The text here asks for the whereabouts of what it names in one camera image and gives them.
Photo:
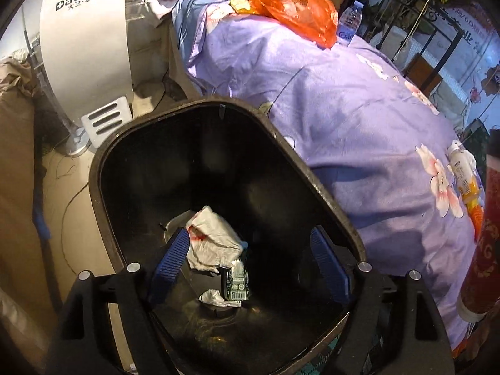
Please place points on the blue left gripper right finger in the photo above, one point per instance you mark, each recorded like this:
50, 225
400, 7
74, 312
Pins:
335, 276

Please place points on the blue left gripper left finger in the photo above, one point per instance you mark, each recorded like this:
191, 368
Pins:
169, 266

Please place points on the white wrapper with red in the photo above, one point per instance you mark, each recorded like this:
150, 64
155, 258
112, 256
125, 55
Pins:
213, 243

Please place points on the green tissue box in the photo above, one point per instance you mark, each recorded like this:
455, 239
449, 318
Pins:
235, 282

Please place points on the red patterned paper cup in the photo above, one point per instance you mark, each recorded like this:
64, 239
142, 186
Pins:
480, 288

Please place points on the orange juice bottle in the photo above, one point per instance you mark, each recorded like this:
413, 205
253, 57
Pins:
468, 184

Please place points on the black trash bin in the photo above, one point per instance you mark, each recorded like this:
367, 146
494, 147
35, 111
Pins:
250, 258

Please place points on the purple floral bed sheet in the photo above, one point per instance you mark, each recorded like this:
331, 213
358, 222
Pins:
374, 140

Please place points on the clear water bottle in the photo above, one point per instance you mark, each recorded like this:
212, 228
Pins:
349, 23

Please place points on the white David B machine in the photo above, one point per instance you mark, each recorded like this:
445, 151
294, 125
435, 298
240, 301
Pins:
82, 60

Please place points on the orange plastic bag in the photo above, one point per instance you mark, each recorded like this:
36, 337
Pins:
315, 20

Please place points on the black iron bed frame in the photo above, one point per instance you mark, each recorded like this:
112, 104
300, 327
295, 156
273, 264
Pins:
417, 35

